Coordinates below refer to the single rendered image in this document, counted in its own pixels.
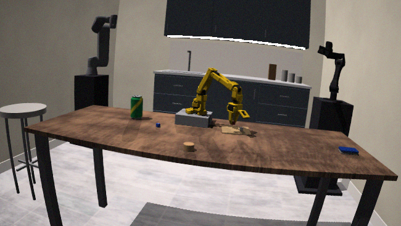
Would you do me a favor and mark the green soda can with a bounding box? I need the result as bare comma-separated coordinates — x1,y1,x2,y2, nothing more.
131,95,143,120

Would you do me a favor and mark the tan flat mat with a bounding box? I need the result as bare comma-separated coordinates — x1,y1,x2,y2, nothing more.
221,125,251,135

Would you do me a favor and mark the tan short cylinder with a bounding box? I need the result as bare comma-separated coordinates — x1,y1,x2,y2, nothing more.
183,142,194,152

